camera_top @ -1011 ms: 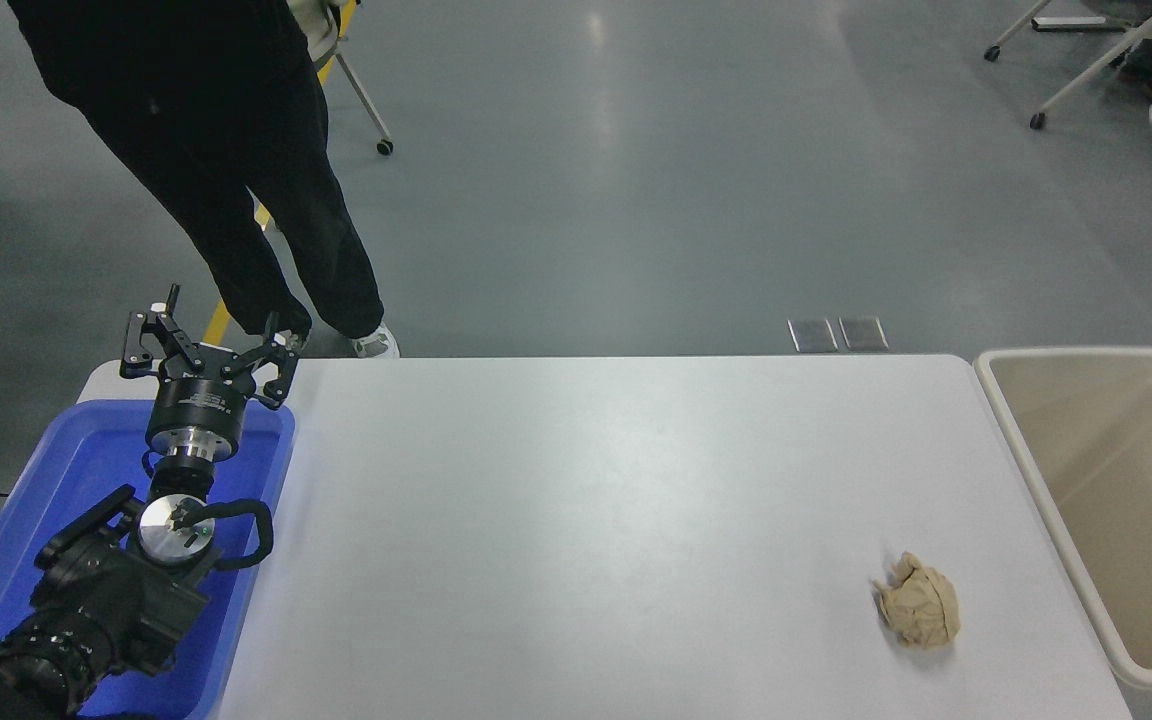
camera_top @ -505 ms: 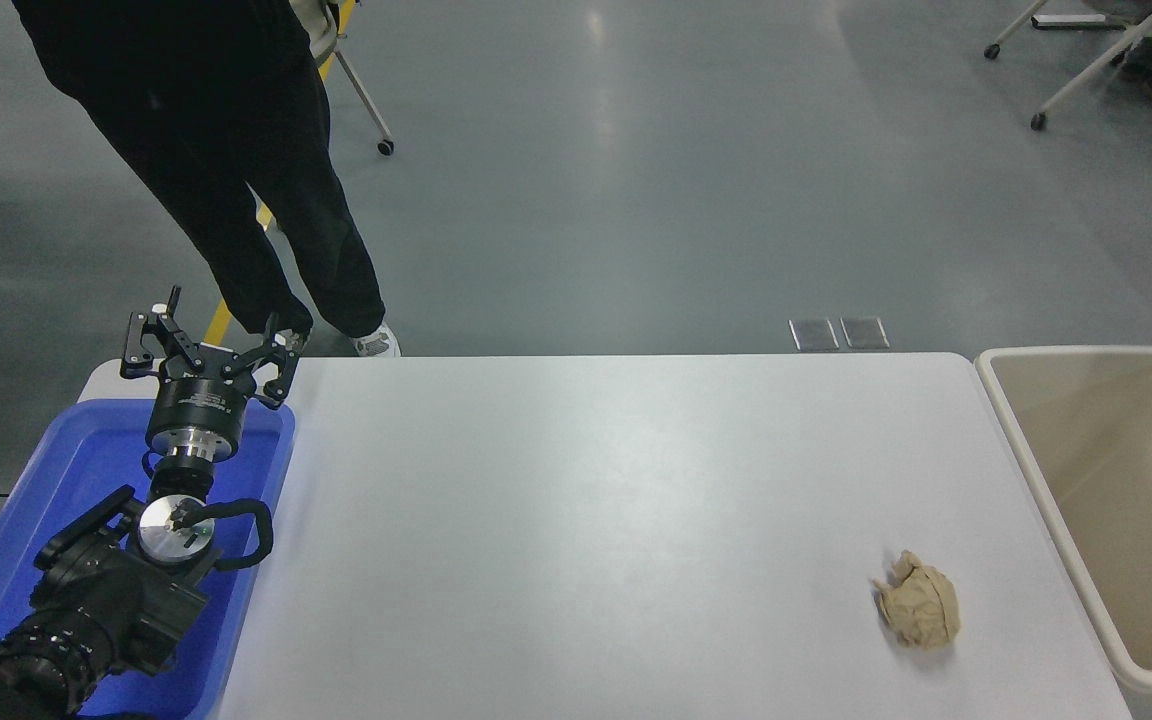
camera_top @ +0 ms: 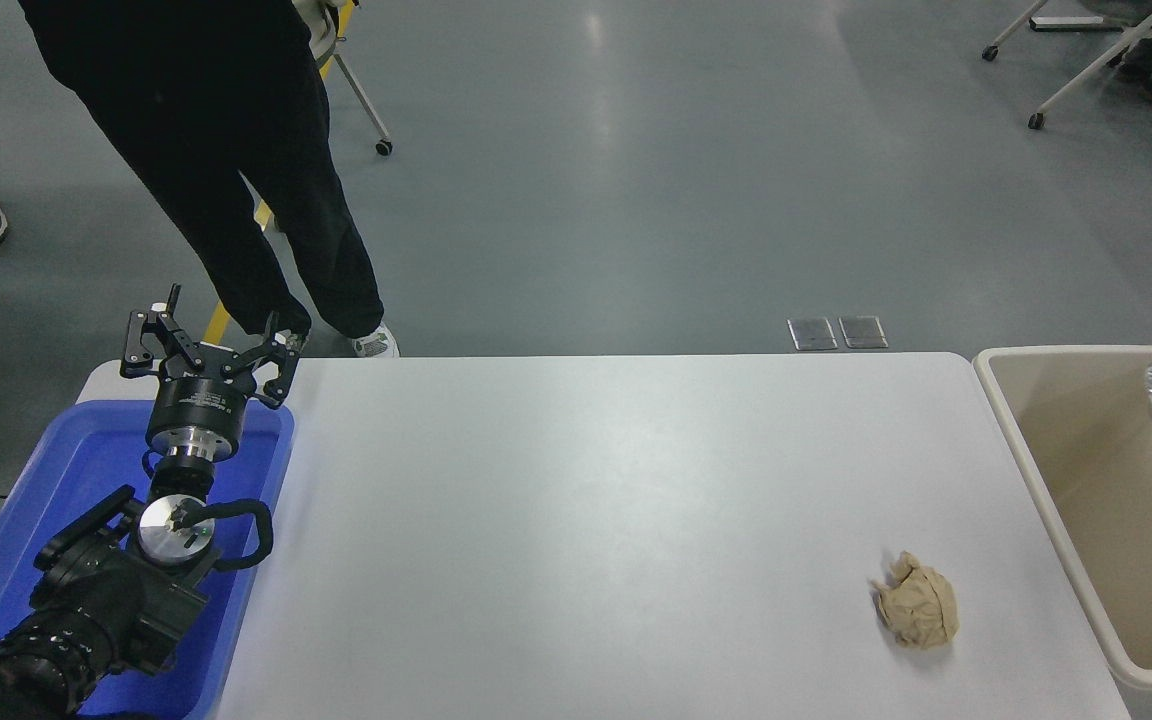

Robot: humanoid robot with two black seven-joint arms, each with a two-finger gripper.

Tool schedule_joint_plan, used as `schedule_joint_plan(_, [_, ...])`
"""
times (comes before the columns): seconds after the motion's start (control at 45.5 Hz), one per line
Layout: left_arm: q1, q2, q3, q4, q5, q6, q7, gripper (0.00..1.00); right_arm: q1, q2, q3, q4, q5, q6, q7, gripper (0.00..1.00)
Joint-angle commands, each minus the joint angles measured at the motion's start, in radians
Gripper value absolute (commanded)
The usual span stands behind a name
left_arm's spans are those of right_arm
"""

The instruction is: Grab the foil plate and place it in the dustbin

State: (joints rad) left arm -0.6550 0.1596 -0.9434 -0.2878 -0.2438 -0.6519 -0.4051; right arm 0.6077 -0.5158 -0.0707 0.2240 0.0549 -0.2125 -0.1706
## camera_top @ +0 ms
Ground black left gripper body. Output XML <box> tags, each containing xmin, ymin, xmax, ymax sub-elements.
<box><xmin>146</xmin><ymin>345</ymin><xmax>260</xmax><ymax>443</ymax></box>

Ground metal floor plate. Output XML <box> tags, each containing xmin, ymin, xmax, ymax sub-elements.
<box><xmin>839</xmin><ymin>316</ymin><xmax>887</xmax><ymax>351</ymax></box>
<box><xmin>788</xmin><ymin>318</ymin><xmax>839</xmax><ymax>353</ymax></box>

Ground blue plastic tray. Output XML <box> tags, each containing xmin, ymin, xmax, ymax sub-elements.
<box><xmin>0</xmin><ymin>400</ymin><xmax>297</xmax><ymax>720</ymax></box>

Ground white wheeled office chair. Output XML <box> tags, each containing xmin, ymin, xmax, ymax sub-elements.
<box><xmin>296</xmin><ymin>0</ymin><xmax>395</xmax><ymax>156</ymax></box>

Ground crumpled tan paper ball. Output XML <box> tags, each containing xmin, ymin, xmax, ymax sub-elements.
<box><xmin>871</xmin><ymin>551</ymin><xmax>961</xmax><ymax>651</ymax></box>

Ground large pale bin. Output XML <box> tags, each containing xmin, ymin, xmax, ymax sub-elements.
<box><xmin>973</xmin><ymin>345</ymin><xmax>1152</xmax><ymax>693</ymax></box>

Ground white-framed wheeled chair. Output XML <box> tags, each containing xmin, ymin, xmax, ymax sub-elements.
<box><xmin>979</xmin><ymin>0</ymin><xmax>1152</xmax><ymax>131</ymax></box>

